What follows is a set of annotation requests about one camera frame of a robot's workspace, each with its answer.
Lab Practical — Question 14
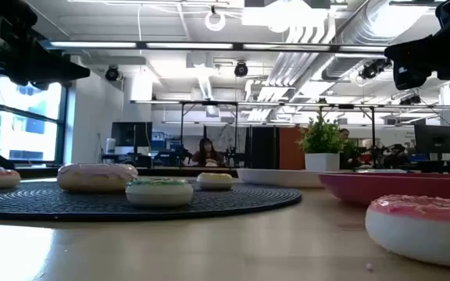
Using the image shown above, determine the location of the large lilac iced donut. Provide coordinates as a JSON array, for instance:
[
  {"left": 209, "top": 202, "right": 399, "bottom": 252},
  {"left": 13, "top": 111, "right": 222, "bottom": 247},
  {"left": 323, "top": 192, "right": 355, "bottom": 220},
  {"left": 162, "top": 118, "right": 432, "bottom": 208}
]
[{"left": 56, "top": 162, "right": 139, "bottom": 194}]

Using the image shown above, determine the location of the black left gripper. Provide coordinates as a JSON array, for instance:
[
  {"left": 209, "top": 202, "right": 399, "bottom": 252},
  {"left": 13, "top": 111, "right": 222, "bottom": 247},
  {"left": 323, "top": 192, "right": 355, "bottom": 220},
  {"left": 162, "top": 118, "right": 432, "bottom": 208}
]
[{"left": 0, "top": 0, "right": 91, "bottom": 92}]

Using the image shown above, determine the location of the white round plate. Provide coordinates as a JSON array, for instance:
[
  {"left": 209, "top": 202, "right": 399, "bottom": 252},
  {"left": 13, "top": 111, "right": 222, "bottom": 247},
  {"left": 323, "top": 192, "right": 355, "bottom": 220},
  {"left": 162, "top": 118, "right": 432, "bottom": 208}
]
[{"left": 235, "top": 168, "right": 408, "bottom": 190}]

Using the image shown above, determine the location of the green plant in white pot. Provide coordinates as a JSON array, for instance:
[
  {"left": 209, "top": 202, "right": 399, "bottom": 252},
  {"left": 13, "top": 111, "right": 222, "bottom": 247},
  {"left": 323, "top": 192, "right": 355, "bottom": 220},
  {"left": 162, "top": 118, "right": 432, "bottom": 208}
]
[{"left": 297, "top": 115, "right": 346, "bottom": 173}]

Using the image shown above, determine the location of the small green sprinkled donut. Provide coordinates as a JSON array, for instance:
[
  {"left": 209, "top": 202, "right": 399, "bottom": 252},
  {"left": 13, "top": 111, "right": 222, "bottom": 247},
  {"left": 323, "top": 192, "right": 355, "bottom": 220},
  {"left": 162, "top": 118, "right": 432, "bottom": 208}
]
[{"left": 125, "top": 177, "right": 195, "bottom": 208}]

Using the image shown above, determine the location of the dark woven round placemat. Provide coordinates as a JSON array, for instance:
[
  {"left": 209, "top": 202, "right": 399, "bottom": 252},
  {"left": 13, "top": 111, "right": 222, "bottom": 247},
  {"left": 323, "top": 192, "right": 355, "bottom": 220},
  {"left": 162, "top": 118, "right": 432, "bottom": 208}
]
[{"left": 0, "top": 180, "right": 303, "bottom": 223}]

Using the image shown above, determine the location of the white cable coil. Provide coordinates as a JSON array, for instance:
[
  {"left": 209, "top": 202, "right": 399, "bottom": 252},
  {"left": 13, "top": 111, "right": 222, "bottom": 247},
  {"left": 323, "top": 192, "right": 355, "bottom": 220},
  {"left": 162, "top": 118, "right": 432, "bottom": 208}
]
[{"left": 204, "top": 9, "right": 227, "bottom": 32}]

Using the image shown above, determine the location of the small yellow iced donut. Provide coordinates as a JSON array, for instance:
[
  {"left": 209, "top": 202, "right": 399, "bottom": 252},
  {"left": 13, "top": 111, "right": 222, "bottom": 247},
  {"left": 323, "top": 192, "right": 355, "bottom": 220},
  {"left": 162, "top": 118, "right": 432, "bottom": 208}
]
[{"left": 196, "top": 172, "right": 235, "bottom": 191}]

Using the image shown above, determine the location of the large pink iced donut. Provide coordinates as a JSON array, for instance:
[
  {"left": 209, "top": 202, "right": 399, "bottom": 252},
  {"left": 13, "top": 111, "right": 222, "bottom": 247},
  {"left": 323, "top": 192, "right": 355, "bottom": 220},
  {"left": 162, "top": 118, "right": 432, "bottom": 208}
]
[{"left": 364, "top": 194, "right": 450, "bottom": 271}]

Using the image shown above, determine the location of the black ceiling spotlight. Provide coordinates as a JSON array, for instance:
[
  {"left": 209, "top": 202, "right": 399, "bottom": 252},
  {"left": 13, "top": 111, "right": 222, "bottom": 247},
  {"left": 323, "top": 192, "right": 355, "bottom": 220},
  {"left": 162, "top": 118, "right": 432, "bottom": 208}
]
[
  {"left": 104, "top": 65, "right": 123, "bottom": 82},
  {"left": 399, "top": 94, "right": 422, "bottom": 106},
  {"left": 234, "top": 61, "right": 249, "bottom": 78},
  {"left": 359, "top": 58, "right": 392, "bottom": 80}
]

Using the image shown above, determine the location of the black background workstation frame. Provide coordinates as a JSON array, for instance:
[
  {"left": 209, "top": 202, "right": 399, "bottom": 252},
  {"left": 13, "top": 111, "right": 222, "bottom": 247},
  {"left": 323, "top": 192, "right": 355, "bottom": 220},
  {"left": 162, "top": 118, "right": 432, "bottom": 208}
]
[{"left": 130, "top": 99, "right": 450, "bottom": 169}]

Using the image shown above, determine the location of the orange partition panel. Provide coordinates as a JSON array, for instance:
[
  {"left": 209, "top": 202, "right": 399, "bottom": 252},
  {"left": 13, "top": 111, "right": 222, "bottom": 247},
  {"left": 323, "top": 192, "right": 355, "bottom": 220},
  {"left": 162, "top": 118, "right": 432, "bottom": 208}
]
[{"left": 279, "top": 126, "right": 306, "bottom": 171}]

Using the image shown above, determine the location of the silver ventilation duct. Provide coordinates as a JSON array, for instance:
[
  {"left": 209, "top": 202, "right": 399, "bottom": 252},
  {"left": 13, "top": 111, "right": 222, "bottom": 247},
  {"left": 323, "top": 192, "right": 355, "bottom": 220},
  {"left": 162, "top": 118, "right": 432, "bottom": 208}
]
[{"left": 321, "top": 0, "right": 439, "bottom": 81}]

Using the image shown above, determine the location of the pink round plate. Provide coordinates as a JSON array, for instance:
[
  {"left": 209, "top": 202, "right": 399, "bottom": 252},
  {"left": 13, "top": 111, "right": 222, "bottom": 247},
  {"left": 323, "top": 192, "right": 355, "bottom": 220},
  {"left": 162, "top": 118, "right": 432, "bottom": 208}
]
[{"left": 317, "top": 172, "right": 450, "bottom": 207}]

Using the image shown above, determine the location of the white LED light strip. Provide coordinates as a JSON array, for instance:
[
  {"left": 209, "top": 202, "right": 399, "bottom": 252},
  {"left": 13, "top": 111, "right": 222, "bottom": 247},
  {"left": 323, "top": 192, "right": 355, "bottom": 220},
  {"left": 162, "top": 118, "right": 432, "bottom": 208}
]
[{"left": 48, "top": 40, "right": 387, "bottom": 51}]

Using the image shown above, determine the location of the black cabinet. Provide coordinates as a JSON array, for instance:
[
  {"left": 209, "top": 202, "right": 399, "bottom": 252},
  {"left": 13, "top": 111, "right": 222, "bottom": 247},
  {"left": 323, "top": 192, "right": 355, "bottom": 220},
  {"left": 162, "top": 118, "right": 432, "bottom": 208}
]
[{"left": 245, "top": 125, "right": 281, "bottom": 170}]

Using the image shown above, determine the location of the person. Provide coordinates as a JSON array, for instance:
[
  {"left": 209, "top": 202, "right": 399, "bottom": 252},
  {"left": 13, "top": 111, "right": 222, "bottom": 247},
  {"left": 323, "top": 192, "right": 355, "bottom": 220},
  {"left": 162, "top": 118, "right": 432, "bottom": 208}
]
[
  {"left": 190, "top": 137, "right": 226, "bottom": 168},
  {"left": 337, "top": 127, "right": 361, "bottom": 171}
]

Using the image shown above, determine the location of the black computer monitor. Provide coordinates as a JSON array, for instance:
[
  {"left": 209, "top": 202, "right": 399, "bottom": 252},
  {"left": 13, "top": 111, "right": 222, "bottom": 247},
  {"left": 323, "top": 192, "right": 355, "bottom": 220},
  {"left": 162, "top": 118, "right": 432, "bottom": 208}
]
[
  {"left": 413, "top": 124, "right": 450, "bottom": 155},
  {"left": 110, "top": 121, "right": 153, "bottom": 148}
]

